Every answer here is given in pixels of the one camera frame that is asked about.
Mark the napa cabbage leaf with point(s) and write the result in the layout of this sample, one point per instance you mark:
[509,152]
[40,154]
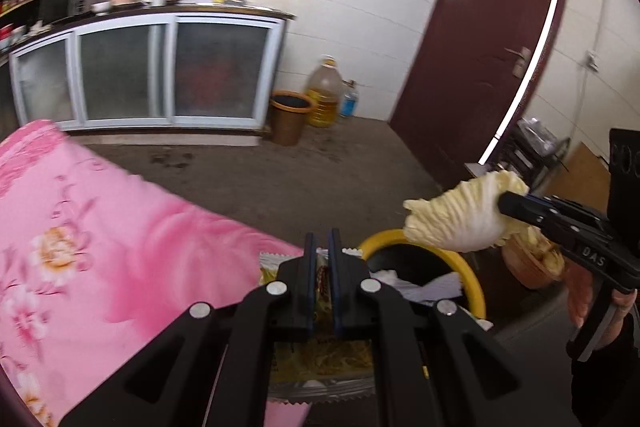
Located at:
[450,217]

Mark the glass door kitchen cabinet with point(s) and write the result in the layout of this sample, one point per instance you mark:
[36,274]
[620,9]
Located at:
[125,72]

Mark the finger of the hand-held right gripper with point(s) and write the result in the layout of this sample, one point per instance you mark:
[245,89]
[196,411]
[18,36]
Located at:
[525,209]

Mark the person's right hand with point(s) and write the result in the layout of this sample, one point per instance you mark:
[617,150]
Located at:
[582,292]

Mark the pile of cabbage leaves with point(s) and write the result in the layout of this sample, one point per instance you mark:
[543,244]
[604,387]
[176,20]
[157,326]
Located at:
[542,252]

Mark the yellow rimmed trash bin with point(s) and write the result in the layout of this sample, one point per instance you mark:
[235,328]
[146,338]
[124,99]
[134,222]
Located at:
[470,272]

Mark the crumpled white paper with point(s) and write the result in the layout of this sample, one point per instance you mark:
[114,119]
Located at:
[384,278]

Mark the large cooking oil jug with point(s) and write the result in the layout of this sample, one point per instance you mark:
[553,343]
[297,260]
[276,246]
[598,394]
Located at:
[325,99]

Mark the yellow snack packet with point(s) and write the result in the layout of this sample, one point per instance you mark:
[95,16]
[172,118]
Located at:
[320,357]

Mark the black microwave oven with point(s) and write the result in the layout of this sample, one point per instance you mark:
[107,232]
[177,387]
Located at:
[55,2]

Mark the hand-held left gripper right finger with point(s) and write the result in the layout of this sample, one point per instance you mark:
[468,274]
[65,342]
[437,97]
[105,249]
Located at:
[334,272]

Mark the person's right forearm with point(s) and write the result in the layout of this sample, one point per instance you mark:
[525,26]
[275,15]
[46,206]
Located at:
[610,387]

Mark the white bowl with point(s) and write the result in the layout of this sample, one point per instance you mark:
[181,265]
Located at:
[101,7]

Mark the brown plastic bucket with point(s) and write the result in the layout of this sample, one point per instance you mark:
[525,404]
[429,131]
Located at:
[289,122]

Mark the metal noodle machine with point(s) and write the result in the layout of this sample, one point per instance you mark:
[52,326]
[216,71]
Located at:
[535,147]

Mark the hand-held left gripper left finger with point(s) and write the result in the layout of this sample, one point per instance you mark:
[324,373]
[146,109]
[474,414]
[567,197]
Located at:
[311,272]

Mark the pink floral table cloth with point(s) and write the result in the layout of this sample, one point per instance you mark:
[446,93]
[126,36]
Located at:
[125,267]

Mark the dark red door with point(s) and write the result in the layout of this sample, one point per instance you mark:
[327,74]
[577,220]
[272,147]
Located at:
[475,57]

